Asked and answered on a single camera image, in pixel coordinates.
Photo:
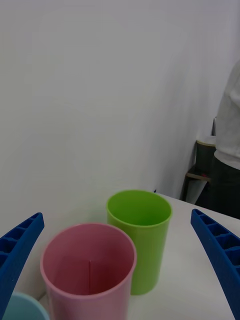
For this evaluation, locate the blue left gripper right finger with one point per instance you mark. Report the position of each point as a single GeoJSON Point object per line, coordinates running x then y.
{"type": "Point", "coordinates": [222, 255]}

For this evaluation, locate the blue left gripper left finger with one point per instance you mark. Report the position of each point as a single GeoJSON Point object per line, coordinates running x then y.
{"type": "Point", "coordinates": [15, 260]}

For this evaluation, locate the pale blue plastic bin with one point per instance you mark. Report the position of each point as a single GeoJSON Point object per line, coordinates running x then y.
{"type": "Point", "coordinates": [20, 310]}

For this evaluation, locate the green plastic bin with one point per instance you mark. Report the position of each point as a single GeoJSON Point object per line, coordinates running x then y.
{"type": "Point", "coordinates": [147, 255]}

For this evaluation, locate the pink plastic bin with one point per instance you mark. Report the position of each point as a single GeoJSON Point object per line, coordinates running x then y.
{"type": "Point", "coordinates": [87, 305]}

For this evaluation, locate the dark shelf stand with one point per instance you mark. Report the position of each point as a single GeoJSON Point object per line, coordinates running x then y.
{"type": "Point", "coordinates": [203, 157]}

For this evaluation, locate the person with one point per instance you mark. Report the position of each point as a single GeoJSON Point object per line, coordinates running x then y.
{"type": "Point", "coordinates": [228, 140]}

